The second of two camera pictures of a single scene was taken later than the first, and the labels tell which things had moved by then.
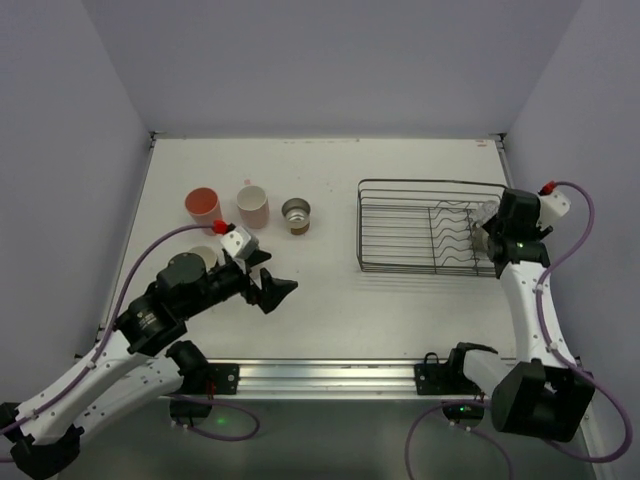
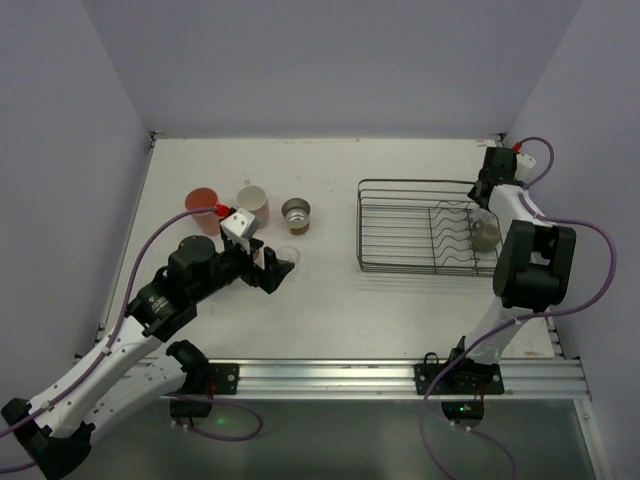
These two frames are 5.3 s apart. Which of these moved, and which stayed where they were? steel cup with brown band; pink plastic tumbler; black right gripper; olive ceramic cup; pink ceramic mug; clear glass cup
Moved: black right gripper; clear glass cup
Stayed: steel cup with brown band; pink ceramic mug; pink plastic tumbler; olive ceramic cup
